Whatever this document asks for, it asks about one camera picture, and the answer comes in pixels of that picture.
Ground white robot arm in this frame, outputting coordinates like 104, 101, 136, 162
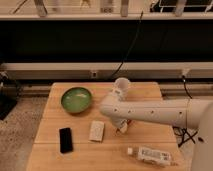
99, 90, 213, 171

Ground white sponge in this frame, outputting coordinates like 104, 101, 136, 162
89, 121, 105, 142

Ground clear plastic cup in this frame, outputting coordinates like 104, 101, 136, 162
115, 77, 131, 98

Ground clear plastic bottle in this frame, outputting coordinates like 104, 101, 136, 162
127, 146, 173, 167

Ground green bowl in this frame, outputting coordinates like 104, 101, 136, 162
61, 87, 92, 114

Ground black rectangular phone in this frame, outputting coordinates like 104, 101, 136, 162
59, 128, 73, 153

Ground dark equipment at left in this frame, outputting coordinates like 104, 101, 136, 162
0, 71, 21, 120

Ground white wall outlet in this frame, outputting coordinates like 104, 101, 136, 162
91, 71, 98, 79

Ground black floor cables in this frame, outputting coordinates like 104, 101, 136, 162
172, 75, 201, 149

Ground black hanging cable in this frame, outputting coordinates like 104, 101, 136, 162
109, 9, 145, 80

